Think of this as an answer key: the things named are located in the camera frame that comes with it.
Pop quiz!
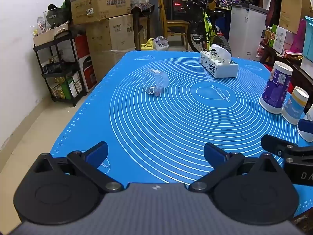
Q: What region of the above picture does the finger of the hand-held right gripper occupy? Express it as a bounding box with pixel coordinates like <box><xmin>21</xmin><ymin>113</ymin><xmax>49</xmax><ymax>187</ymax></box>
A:
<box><xmin>298</xmin><ymin>119</ymin><xmax>313</xmax><ymax>141</ymax></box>
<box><xmin>261</xmin><ymin>134</ymin><xmax>300</xmax><ymax>159</ymax></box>

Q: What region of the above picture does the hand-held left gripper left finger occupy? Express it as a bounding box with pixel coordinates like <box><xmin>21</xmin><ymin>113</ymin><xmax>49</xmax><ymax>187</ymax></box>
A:
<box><xmin>32</xmin><ymin>141</ymin><xmax>124</xmax><ymax>193</ymax></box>

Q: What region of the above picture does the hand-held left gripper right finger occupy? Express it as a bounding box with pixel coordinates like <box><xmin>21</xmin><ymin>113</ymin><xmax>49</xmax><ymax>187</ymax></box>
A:
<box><xmin>188</xmin><ymin>142</ymin><xmax>286</xmax><ymax>193</ymax></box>

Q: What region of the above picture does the clear plastic cup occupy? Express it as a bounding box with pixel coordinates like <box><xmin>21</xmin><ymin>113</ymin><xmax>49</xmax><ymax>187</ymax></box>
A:
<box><xmin>143</xmin><ymin>69</ymin><xmax>170</xmax><ymax>97</ymax></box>

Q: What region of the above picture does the white and blue paper cup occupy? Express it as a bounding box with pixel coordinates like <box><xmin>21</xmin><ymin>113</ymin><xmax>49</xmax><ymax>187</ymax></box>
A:
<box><xmin>281</xmin><ymin>86</ymin><xmax>310</xmax><ymax>125</ymax></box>

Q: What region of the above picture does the purple paper cup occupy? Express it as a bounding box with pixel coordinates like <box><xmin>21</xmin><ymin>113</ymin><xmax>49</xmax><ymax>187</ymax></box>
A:
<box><xmin>259</xmin><ymin>61</ymin><xmax>293</xmax><ymax>114</ymax></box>

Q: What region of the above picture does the blue silicone baking mat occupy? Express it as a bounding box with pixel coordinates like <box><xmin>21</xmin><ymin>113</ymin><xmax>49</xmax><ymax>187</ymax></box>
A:
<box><xmin>50</xmin><ymin>51</ymin><xmax>313</xmax><ymax>219</ymax></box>

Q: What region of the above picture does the dark wooden side table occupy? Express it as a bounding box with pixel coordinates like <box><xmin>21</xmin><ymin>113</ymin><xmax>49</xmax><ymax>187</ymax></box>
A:
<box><xmin>259</xmin><ymin>41</ymin><xmax>313</xmax><ymax>96</ymax></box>

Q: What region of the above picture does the black shelf rack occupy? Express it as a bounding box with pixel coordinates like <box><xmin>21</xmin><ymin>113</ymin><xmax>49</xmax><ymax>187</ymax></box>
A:
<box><xmin>33</xmin><ymin>30</ymin><xmax>88</xmax><ymax>107</ymax></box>

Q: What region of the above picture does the teal storage box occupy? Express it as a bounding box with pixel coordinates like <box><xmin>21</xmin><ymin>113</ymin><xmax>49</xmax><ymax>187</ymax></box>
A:
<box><xmin>302</xmin><ymin>16</ymin><xmax>313</xmax><ymax>62</ymax></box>

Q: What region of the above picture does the white tissue pack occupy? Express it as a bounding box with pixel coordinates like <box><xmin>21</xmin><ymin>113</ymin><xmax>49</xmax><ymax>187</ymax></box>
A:
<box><xmin>200</xmin><ymin>44</ymin><xmax>239</xmax><ymax>79</ymax></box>

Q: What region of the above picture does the pink gift bag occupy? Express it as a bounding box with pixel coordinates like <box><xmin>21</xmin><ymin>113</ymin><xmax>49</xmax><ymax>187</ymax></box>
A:
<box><xmin>290</xmin><ymin>19</ymin><xmax>307</xmax><ymax>52</ymax></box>

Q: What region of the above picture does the large brown cardboard box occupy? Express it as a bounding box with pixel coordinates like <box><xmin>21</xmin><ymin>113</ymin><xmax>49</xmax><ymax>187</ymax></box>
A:
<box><xmin>91</xmin><ymin>48</ymin><xmax>136</xmax><ymax>84</ymax></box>

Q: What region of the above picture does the red and white appliance box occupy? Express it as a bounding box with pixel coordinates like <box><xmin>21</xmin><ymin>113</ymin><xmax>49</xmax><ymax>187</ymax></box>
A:
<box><xmin>73</xmin><ymin>34</ymin><xmax>97</xmax><ymax>93</ymax></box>

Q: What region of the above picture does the white and green carton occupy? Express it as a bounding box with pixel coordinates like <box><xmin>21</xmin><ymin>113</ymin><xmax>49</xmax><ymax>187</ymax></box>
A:
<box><xmin>269</xmin><ymin>24</ymin><xmax>287</xmax><ymax>54</ymax></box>

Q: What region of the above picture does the white chest freezer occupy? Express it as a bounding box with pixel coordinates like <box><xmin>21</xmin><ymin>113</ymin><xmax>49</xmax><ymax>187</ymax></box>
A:
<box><xmin>229</xmin><ymin>3</ymin><xmax>269</xmax><ymax>54</ymax></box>

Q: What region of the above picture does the yellow plastic jug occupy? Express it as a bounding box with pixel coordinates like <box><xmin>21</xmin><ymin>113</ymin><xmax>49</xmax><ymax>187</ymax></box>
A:
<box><xmin>141</xmin><ymin>38</ymin><xmax>155</xmax><ymax>51</ymax></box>

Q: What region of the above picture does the brown paper bag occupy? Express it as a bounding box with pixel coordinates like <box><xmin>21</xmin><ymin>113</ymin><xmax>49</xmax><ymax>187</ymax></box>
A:
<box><xmin>278</xmin><ymin>0</ymin><xmax>313</xmax><ymax>34</ymax></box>

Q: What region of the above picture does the plain brown cardboard box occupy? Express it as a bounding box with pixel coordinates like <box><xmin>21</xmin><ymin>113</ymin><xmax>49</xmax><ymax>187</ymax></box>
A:
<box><xmin>85</xmin><ymin>14</ymin><xmax>135</xmax><ymax>52</ymax></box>

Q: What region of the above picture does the clear plastic bag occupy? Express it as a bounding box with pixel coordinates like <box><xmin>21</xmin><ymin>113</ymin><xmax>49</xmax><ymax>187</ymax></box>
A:
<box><xmin>153</xmin><ymin>36</ymin><xmax>169</xmax><ymax>51</ymax></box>

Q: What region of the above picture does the green and black bicycle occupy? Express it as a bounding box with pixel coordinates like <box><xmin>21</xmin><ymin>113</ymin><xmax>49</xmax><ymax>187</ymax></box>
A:
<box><xmin>172</xmin><ymin>0</ymin><xmax>232</xmax><ymax>54</ymax></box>

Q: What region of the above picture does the beige storage tray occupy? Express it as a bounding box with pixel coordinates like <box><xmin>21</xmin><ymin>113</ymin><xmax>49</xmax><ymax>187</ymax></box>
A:
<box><xmin>33</xmin><ymin>23</ymin><xmax>69</xmax><ymax>47</ymax></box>

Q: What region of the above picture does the wooden chair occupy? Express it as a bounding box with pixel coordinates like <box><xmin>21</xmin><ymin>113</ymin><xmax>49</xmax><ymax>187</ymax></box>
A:
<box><xmin>157</xmin><ymin>0</ymin><xmax>190</xmax><ymax>51</ymax></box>

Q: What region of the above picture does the black helmet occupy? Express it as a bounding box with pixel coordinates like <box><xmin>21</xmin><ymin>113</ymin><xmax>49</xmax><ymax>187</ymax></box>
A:
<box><xmin>46</xmin><ymin>4</ymin><xmax>72</xmax><ymax>25</ymax></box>

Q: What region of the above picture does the open cardboard box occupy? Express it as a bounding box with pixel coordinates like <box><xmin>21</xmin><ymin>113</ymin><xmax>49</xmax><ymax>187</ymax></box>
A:
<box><xmin>68</xmin><ymin>0</ymin><xmax>132</xmax><ymax>25</ymax></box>

